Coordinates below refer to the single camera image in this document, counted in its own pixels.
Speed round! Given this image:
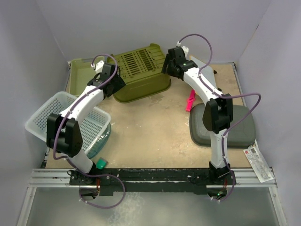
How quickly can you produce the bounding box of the olive green plastic tub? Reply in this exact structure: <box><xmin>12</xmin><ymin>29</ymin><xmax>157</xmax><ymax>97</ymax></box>
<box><xmin>112</xmin><ymin>43</ymin><xmax>171</xmax><ymax>103</ymax></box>

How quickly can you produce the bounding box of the light green plastic basket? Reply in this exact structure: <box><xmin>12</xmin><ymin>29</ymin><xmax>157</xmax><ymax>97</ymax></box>
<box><xmin>67</xmin><ymin>58</ymin><xmax>96</xmax><ymax>97</ymax></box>

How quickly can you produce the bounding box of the large grey plastic tub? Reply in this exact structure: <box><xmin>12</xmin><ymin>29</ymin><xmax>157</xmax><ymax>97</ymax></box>
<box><xmin>189</xmin><ymin>104</ymin><xmax>256</xmax><ymax>149</ymax></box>

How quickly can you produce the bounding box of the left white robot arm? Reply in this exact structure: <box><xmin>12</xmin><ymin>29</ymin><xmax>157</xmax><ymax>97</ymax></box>
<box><xmin>46</xmin><ymin>61</ymin><xmax>126</xmax><ymax>185</ymax></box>

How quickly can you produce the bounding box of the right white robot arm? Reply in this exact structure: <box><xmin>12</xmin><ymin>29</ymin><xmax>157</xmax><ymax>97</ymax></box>
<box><xmin>162</xmin><ymin>46</ymin><xmax>236</xmax><ymax>184</ymax></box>

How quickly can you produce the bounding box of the pink plastic clip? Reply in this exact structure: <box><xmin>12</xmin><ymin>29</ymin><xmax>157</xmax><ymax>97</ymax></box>
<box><xmin>186</xmin><ymin>89</ymin><xmax>196</xmax><ymax>112</ymax></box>

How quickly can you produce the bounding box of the white perforated plastic basket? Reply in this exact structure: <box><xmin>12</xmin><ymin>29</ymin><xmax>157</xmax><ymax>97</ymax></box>
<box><xmin>25</xmin><ymin>91</ymin><xmax>111</xmax><ymax>154</ymax></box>

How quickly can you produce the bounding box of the teal transparent basket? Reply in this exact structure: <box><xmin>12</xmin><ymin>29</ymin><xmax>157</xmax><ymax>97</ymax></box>
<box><xmin>87</xmin><ymin>123</ymin><xmax>111</xmax><ymax>159</ymax></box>

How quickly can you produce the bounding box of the teal green sponge block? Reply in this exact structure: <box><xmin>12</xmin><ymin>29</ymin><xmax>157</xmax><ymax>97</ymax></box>
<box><xmin>96</xmin><ymin>158</ymin><xmax>108</xmax><ymax>170</ymax></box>

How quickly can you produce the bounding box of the plastic bag with label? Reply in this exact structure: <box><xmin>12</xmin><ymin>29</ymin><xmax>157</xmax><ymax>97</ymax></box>
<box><xmin>243</xmin><ymin>146</ymin><xmax>275</xmax><ymax>183</ymax></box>

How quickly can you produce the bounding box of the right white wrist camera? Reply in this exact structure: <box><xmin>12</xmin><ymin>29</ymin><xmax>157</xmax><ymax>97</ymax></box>
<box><xmin>176</xmin><ymin>41</ymin><xmax>189</xmax><ymax>54</ymax></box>

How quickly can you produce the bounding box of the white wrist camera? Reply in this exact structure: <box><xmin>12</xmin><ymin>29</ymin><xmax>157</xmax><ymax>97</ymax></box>
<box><xmin>176</xmin><ymin>41</ymin><xmax>189</xmax><ymax>54</ymax></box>
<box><xmin>91</xmin><ymin>60</ymin><xmax>105</xmax><ymax>73</ymax></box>

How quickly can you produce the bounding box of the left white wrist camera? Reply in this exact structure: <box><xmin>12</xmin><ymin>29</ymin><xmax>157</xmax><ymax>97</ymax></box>
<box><xmin>91</xmin><ymin>60</ymin><xmax>105</xmax><ymax>73</ymax></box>

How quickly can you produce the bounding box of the white board yellow frame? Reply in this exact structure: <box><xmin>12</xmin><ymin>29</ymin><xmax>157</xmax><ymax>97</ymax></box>
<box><xmin>190</xmin><ymin>55</ymin><xmax>217</xmax><ymax>88</ymax></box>

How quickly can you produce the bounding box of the aluminium frame rail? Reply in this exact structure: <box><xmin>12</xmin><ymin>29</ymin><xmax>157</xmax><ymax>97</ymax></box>
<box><xmin>16</xmin><ymin>168</ymin><xmax>80</xmax><ymax>226</ymax></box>

